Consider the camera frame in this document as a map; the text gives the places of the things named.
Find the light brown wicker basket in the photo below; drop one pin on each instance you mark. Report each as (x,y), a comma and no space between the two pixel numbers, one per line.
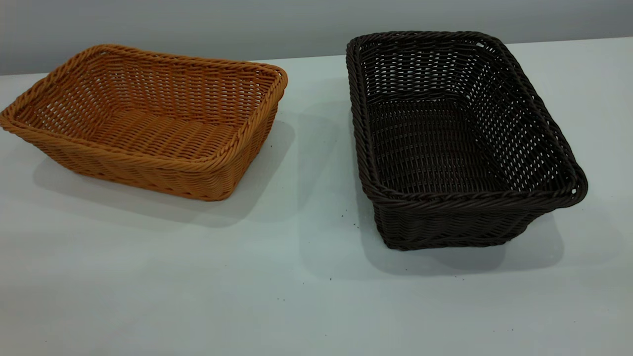
(148,133)

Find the dark brown wicker basket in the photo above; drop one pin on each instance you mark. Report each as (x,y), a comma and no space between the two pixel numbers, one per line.
(435,148)

